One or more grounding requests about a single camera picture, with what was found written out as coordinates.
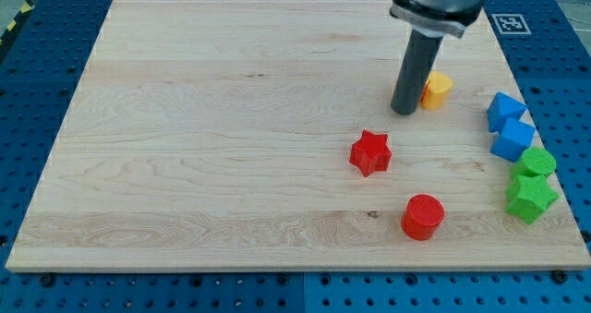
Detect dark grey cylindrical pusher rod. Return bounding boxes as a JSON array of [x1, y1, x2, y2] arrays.
[[391, 30, 443, 115]]

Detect yellow heart block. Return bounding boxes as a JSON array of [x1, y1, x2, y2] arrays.
[[420, 71, 453, 110]]

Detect blue triangle block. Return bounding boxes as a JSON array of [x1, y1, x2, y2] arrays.
[[487, 92, 527, 133]]

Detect white fiducial marker tag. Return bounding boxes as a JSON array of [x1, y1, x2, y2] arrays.
[[492, 13, 531, 35]]

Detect red star block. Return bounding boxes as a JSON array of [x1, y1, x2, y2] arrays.
[[349, 130, 392, 177]]

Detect blue cube block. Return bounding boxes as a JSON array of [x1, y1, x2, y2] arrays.
[[490, 118, 536, 163]]

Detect green cylinder block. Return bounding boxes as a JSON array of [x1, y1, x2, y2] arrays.
[[510, 147, 557, 179]]

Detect red cylinder block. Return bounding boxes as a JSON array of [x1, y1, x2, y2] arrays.
[[401, 194, 445, 241]]

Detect green star block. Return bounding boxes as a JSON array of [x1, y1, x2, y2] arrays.
[[505, 175, 560, 224]]

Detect light wooden board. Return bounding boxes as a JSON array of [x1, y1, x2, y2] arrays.
[[6, 0, 590, 273]]

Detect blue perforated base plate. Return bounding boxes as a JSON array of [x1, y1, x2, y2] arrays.
[[1, 0, 590, 312]]

